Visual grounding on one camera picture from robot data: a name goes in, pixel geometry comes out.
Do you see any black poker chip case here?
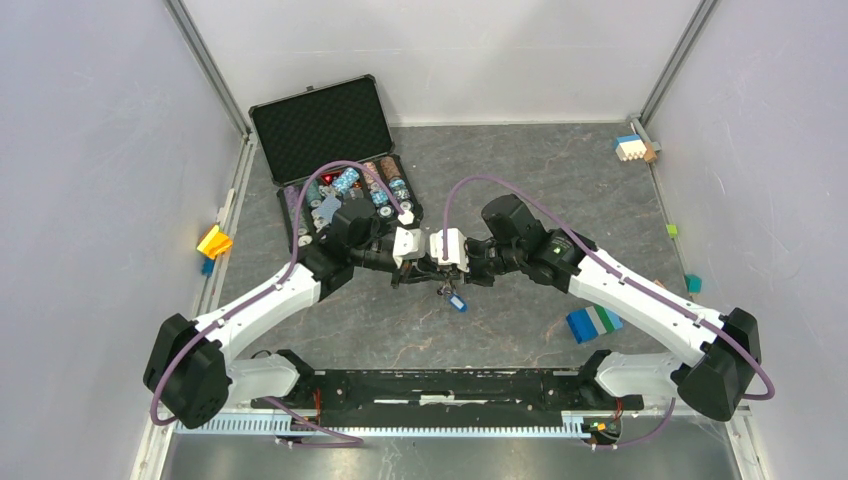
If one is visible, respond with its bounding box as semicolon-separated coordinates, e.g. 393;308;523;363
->
249;75;424;243

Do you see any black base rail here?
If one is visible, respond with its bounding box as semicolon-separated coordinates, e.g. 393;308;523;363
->
281;368;644;428

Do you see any small teal cube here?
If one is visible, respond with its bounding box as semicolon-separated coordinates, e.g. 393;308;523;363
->
684;273;702;294

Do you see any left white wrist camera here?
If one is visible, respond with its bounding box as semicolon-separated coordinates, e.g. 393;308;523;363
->
392;210;425;268

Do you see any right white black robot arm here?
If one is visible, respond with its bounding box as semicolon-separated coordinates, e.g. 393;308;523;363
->
430;194;763;421

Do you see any small blue block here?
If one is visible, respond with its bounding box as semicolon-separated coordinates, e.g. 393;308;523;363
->
201;258;215;277

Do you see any yellow orange block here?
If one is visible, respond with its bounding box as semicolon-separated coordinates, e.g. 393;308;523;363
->
196;224;233;260

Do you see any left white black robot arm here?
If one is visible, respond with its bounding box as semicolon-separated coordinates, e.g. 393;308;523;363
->
143;200;465;428

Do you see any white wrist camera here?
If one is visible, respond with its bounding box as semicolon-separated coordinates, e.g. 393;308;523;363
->
392;210;425;268
428;228;470;273

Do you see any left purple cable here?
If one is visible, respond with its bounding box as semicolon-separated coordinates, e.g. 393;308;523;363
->
149;160;412;427

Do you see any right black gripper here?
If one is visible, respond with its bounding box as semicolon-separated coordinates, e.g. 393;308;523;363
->
448;237;524;288

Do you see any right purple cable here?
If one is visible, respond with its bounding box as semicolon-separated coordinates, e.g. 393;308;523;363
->
441;174;776;403

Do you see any purple cable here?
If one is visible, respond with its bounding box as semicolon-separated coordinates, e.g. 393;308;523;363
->
441;174;776;403
149;160;412;427

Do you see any blue green white brick stack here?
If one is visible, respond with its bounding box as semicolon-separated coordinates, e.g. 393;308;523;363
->
566;305;623;344

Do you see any blue white brick block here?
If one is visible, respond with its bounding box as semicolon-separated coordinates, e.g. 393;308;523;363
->
614;134;648;161

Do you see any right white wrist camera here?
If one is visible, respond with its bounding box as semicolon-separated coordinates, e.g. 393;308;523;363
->
428;228;470;273

